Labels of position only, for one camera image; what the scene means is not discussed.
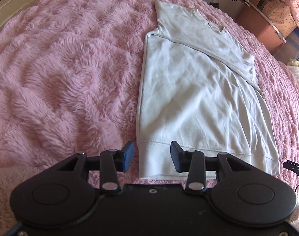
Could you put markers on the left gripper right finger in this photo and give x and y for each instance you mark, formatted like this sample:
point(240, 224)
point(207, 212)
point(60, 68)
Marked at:
point(191, 162)

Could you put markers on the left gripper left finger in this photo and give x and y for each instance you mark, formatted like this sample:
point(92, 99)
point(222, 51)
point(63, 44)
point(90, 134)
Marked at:
point(111, 162)

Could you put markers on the white Nevada sweatshirt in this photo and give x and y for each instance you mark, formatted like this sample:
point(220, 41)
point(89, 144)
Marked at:
point(199, 87)

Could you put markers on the pink fluffy blanket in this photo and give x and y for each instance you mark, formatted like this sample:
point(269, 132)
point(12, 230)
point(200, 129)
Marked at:
point(69, 81)

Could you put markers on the blue storage container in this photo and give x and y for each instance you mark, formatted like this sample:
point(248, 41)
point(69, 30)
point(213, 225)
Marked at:
point(289, 50)

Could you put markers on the brown plastic storage box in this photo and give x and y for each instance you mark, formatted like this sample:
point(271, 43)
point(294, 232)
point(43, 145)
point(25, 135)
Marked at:
point(254, 22)

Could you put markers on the patterned beige storage bag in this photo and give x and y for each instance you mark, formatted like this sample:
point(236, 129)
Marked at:
point(278, 12)

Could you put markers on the folding metal table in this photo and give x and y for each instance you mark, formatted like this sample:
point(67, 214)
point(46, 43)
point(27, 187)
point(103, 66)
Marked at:
point(249, 4)

